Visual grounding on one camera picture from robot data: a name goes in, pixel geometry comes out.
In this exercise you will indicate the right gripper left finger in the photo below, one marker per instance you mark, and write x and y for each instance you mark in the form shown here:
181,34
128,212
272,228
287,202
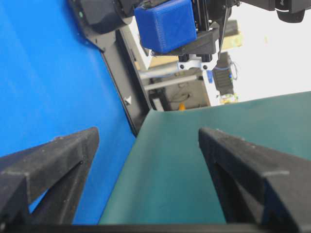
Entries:
44,184

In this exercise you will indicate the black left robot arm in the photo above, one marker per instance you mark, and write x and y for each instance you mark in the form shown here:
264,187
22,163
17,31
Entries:
290,11

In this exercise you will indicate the green backdrop sheet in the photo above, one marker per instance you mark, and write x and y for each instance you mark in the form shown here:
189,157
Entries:
165,179

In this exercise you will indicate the black aluminium frame rail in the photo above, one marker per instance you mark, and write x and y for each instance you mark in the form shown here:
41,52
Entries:
121,66

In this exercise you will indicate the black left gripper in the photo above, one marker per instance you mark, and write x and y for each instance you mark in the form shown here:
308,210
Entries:
210,17

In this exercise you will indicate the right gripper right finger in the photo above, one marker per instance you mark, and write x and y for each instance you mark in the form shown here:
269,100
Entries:
256,184

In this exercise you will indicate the blue block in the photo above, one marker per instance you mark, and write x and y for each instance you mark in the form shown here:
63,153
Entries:
167,26

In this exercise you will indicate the blue table cloth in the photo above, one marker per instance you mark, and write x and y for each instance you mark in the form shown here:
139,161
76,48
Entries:
54,83

